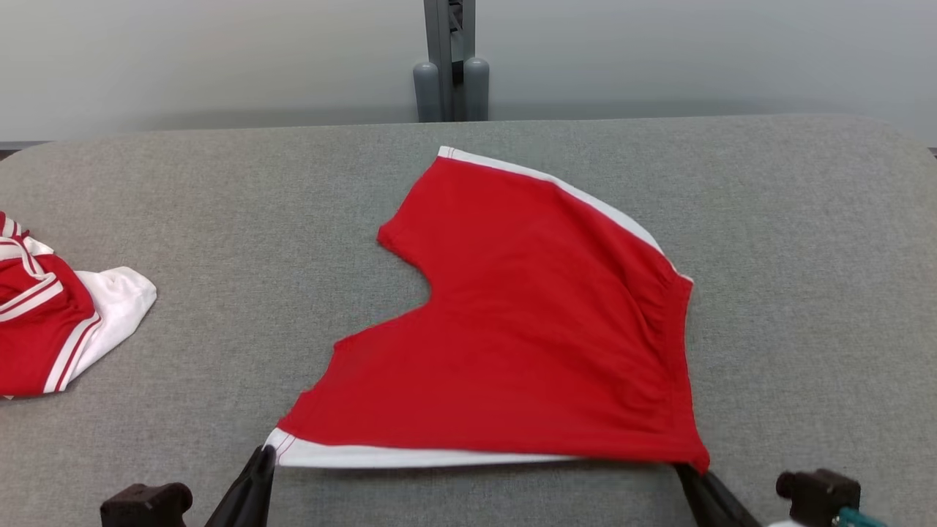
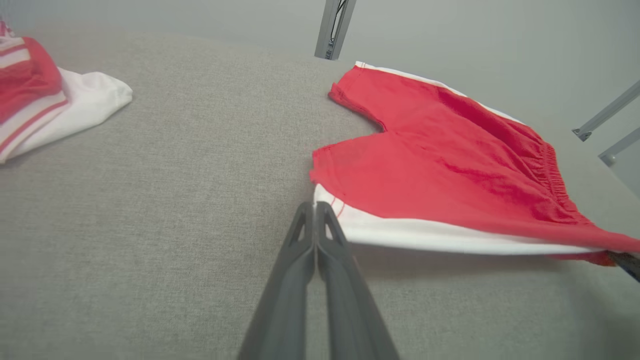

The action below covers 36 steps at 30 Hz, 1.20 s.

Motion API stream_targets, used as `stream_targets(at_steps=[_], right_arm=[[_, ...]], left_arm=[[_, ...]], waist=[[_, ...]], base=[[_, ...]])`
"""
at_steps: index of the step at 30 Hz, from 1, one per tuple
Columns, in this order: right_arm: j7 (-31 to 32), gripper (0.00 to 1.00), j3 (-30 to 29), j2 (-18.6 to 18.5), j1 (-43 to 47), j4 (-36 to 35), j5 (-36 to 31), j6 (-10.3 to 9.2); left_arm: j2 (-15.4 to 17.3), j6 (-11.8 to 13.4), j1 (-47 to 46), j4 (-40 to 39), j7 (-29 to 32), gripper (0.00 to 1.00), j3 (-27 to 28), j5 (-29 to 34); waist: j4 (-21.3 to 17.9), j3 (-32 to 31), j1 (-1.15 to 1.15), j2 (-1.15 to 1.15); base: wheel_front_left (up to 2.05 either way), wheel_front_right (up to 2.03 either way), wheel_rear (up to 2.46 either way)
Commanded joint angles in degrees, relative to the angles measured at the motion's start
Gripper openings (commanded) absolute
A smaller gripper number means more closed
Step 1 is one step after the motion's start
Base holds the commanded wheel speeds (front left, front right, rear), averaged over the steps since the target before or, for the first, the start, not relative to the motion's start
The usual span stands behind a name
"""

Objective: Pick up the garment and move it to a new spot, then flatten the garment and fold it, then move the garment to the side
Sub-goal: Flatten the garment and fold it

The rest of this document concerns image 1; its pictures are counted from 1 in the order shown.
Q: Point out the red shorts white trim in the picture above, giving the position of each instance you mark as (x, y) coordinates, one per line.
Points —
(527, 329)

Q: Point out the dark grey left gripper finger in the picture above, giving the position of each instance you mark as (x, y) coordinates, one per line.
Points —
(260, 498)
(238, 498)

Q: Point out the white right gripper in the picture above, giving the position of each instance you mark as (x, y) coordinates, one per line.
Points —
(785, 524)

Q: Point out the grey cylindrical post foot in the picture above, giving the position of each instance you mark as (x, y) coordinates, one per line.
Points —
(476, 91)
(427, 94)

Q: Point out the red Bulls 23 jersey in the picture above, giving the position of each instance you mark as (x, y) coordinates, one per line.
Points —
(44, 329)

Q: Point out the grey metal partition post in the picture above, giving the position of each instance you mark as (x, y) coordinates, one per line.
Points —
(439, 29)

